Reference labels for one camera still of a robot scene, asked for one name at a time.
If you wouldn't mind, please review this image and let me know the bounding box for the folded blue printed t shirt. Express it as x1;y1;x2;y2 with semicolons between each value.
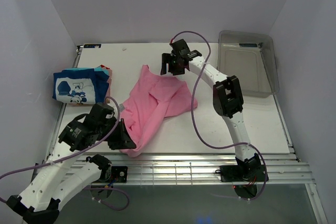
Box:
52;68;97;105

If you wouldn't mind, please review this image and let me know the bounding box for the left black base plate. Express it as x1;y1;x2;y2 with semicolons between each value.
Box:
98;166;128;183

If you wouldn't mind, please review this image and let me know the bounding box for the pink t shirt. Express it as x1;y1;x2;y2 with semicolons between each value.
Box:
120;65;198;157

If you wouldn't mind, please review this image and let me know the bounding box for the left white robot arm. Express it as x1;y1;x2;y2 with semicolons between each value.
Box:
2;102;136;223

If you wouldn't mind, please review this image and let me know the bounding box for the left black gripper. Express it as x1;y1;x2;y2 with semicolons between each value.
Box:
97;118;137;150

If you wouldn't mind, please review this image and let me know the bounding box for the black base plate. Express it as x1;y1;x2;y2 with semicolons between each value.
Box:
98;166;128;183
216;165;269;183

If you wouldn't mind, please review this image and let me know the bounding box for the clear plastic bin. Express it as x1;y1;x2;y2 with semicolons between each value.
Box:
217;30;279;98

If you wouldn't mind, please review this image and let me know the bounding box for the aluminium rail frame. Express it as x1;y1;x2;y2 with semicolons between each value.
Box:
104;152;315;186

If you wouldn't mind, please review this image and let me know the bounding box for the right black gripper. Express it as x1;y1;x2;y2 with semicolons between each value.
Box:
161;54;185;76

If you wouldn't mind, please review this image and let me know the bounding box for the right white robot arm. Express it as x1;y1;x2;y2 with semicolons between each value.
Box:
161;39;262;182

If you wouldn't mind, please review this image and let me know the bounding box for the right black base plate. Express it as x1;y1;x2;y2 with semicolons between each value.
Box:
216;165;269;183

